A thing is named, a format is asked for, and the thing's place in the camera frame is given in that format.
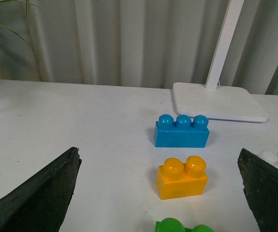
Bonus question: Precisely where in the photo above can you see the blue three-stud block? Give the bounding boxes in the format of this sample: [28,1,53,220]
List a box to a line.
[154,114,209,148]

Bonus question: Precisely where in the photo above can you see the white desk lamp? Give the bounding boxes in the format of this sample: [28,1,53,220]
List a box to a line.
[173,0,268,123]

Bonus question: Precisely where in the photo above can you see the grey curtain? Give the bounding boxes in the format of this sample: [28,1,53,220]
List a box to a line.
[0,0,278,95]

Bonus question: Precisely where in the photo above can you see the yellow two-stud block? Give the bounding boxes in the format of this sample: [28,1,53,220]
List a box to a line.
[156,156,208,200]

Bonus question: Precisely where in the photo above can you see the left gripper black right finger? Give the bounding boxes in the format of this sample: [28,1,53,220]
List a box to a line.
[237,148,278,232]

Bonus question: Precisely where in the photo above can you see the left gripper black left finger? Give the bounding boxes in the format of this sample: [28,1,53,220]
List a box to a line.
[0,147,82,232]

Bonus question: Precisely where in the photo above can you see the green block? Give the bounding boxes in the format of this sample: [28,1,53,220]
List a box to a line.
[154,217,214,232]

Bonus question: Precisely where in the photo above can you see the green plant leaves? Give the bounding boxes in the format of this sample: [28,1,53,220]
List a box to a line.
[0,0,45,64]

